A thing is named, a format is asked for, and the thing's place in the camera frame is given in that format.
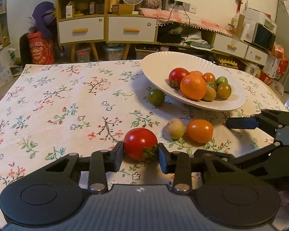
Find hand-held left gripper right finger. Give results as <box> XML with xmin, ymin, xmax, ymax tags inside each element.
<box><xmin>157</xmin><ymin>143</ymin><xmax>234</xmax><ymax>194</ymax></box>

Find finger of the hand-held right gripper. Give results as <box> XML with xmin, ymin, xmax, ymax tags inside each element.
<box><xmin>194</xmin><ymin>141</ymin><xmax>284</xmax><ymax>174</ymax></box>
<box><xmin>226</xmin><ymin>109</ymin><xmax>289</xmax><ymax>136</ymax></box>

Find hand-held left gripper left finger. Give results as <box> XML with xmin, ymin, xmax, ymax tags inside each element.
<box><xmin>45</xmin><ymin>141</ymin><xmax>125</xmax><ymax>193</ymax></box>

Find red tomato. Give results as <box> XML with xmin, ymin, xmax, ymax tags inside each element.
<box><xmin>169</xmin><ymin>68</ymin><xmax>191</xmax><ymax>90</ymax></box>
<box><xmin>123</xmin><ymin>127</ymin><xmax>159</xmax><ymax>166</ymax></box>

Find brownish green tomato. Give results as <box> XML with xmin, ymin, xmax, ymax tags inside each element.
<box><xmin>217</xmin><ymin>83</ymin><xmax>232</xmax><ymax>100</ymax></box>

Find brown kiwi fruit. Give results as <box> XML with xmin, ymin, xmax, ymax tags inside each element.
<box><xmin>202</xmin><ymin>87</ymin><xmax>217</xmax><ymax>102</ymax></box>

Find orange tomato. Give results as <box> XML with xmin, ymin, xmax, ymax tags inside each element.
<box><xmin>202</xmin><ymin>72</ymin><xmax>216</xmax><ymax>83</ymax></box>
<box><xmin>186</xmin><ymin>119</ymin><xmax>214</xmax><ymax>144</ymax></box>

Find large orange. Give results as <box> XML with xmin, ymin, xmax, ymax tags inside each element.
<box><xmin>180</xmin><ymin>74</ymin><xmax>207</xmax><ymax>101</ymax></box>

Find white oval plate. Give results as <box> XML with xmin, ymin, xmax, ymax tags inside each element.
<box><xmin>141</xmin><ymin>51</ymin><xmax>247</xmax><ymax>112</ymax></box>

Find small tan fruit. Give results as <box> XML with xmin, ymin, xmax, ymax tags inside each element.
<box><xmin>165</xmin><ymin>118</ymin><xmax>185</xmax><ymax>140</ymax></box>

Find dark green tomato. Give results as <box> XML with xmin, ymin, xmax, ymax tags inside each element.
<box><xmin>148</xmin><ymin>89</ymin><xmax>166</xmax><ymax>106</ymax></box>

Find yellow egg carton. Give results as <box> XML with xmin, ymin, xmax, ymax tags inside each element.
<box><xmin>215</xmin><ymin>55</ymin><xmax>239</xmax><ymax>69</ymax></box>

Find white sideboard drawer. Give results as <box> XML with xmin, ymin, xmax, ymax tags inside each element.
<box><xmin>244</xmin><ymin>45</ymin><xmax>269</xmax><ymax>66</ymax></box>
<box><xmin>213</xmin><ymin>35</ymin><xmax>249</xmax><ymax>58</ymax></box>

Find floral tablecloth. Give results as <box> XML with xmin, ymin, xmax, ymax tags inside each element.
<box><xmin>0</xmin><ymin>59</ymin><xmax>289</xmax><ymax>228</ymax></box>

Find red cardboard boxes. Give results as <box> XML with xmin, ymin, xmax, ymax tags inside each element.
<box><xmin>258</xmin><ymin>44</ymin><xmax>284</xmax><ymax>85</ymax></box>

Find white microwave oven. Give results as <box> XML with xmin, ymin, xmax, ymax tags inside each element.
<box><xmin>251</xmin><ymin>22</ymin><xmax>277</xmax><ymax>51</ymax></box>

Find low wooden sideboard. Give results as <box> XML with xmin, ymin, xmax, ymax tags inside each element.
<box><xmin>156</xmin><ymin>22</ymin><xmax>271</xmax><ymax>66</ymax></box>

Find grey refrigerator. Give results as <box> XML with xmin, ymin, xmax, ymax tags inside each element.
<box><xmin>274</xmin><ymin>0</ymin><xmax>289</xmax><ymax>94</ymax></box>

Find clear plastic storage box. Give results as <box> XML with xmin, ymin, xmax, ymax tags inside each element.
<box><xmin>102</xmin><ymin>44</ymin><xmax>125</xmax><ymax>61</ymax></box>
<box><xmin>76</xmin><ymin>47</ymin><xmax>92</xmax><ymax>63</ymax></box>

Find black box device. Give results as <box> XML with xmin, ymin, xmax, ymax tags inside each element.
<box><xmin>157</xmin><ymin>24</ymin><xmax>183</xmax><ymax>44</ymax></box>

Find pink cloth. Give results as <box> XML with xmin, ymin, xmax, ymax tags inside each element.
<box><xmin>138</xmin><ymin>7</ymin><xmax>234</xmax><ymax>36</ymax></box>

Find white drawer with round lock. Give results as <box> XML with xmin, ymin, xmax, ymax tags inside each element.
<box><xmin>57</xmin><ymin>17</ymin><xmax>105</xmax><ymax>45</ymax></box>
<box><xmin>107</xmin><ymin>16</ymin><xmax>158</xmax><ymax>42</ymax></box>

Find red printed bag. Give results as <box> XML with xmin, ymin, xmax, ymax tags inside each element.
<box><xmin>26</xmin><ymin>31</ymin><xmax>55</xmax><ymax>65</ymax></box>

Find white cardboard box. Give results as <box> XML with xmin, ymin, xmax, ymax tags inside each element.
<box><xmin>0</xmin><ymin>67</ymin><xmax>14</xmax><ymax>89</ymax></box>

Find dark chair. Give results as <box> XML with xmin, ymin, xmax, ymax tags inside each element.
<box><xmin>19</xmin><ymin>32</ymin><xmax>32</xmax><ymax>69</ymax></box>

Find tall yellow wooden cabinet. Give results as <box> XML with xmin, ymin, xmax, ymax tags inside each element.
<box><xmin>55</xmin><ymin>0</ymin><xmax>160</xmax><ymax>62</ymax></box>

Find purple plush toy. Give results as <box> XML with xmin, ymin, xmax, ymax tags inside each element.
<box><xmin>30</xmin><ymin>1</ymin><xmax>57</xmax><ymax>39</ymax></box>

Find black cable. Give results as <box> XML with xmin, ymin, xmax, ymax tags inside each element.
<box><xmin>167</xmin><ymin>2</ymin><xmax>191</xmax><ymax>27</ymax></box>

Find white wall socket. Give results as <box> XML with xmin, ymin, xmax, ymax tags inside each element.
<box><xmin>167</xmin><ymin>0</ymin><xmax>198</xmax><ymax>14</ymax></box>

